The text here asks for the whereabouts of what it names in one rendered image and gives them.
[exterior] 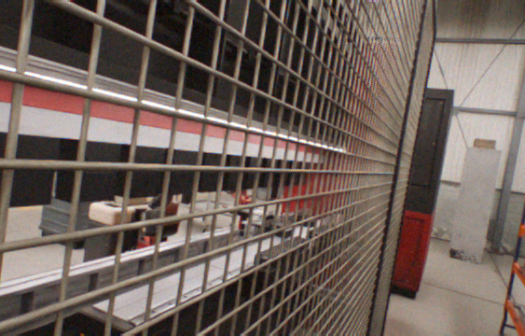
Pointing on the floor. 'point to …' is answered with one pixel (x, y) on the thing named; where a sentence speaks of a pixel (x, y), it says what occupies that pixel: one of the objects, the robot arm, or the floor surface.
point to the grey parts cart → (201, 209)
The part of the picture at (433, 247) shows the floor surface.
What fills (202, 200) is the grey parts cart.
